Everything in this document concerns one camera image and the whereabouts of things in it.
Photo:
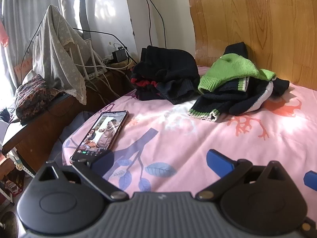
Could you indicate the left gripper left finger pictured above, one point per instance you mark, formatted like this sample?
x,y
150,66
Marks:
x,y
65,200

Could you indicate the grey curtain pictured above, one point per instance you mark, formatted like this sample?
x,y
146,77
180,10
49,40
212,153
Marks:
x,y
105,25

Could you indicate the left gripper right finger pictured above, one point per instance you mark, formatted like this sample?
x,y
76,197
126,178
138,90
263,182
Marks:
x,y
261,200

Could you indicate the green navy white sweater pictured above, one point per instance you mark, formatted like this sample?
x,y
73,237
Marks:
x,y
233,85

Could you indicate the navy reindeer knit sweater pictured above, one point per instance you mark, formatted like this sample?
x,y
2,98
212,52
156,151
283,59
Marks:
x,y
170,74

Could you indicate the pink patterned bed sheet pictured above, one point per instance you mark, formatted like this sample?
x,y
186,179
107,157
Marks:
x,y
162,148

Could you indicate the patterned dark fabric bundle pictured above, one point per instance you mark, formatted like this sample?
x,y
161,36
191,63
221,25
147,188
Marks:
x,y
32,98

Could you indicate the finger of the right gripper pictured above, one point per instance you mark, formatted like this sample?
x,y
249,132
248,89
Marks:
x,y
310,178

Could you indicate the black power adapter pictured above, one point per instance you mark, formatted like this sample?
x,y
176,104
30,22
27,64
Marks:
x,y
119,55

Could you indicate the wooden headboard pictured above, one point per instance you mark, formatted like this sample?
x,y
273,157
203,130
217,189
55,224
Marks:
x,y
280,35

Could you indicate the dark wooden side table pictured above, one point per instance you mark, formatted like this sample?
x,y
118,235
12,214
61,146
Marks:
x,y
34,140

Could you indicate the black smartphone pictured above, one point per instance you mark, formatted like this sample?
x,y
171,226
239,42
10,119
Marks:
x,y
100,137

